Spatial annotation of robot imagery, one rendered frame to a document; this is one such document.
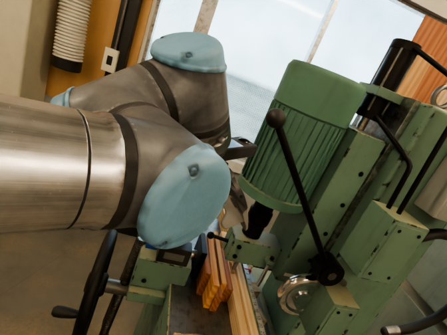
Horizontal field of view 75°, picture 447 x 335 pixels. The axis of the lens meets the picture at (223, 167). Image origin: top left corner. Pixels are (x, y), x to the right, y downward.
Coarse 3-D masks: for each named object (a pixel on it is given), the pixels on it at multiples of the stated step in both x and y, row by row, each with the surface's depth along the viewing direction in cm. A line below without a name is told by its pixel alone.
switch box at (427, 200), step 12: (444, 168) 60; (432, 180) 62; (444, 180) 59; (420, 192) 64; (432, 192) 61; (444, 192) 59; (420, 204) 63; (432, 204) 60; (444, 204) 58; (432, 216) 60; (444, 216) 60
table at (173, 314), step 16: (192, 240) 94; (128, 288) 72; (144, 288) 74; (176, 288) 73; (192, 288) 75; (160, 304) 74; (176, 304) 69; (192, 304) 71; (224, 304) 74; (176, 320) 65; (192, 320) 67; (208, 320) 68; (224, 320) 70
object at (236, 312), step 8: (224, 232) 98; (232, 264) 84; (232, 280) 78; (232, 296) 73; (240, 296) 73; (232, 304) 72; (240, 304) 71; (232, 312) 71; (240, 312) 69; (232, 320) 69; (240, 320) 67; (232, 328) 68; (240, 328) 65
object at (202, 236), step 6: (204, 234) 83; (198, 240) 82; (204, 240) 80; (198, 246) 80; (204, 246) 78; (192, 252) 79; (198, 252) 78; (204, 252) 75; (192, 258) 79; (198, 258) 77; (204, 258) 75; (192, 264) 81; (198, 264) 76; (192, 270) 79; (198, 270) 77; (192, 276) 77
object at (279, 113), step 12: (276, 108) 49; (276, 120) 48; (276, 132) 51; (288, 144) 52; (288, 156) 53; (300, 180) 55; (300, 192) 56; (312, 216) 59; (312, 228) 60; (324, 252) 63; (312, 264) 66; (324, 264) 63; (336, 264) 63; (324, 276) 63; (336, 276) 64
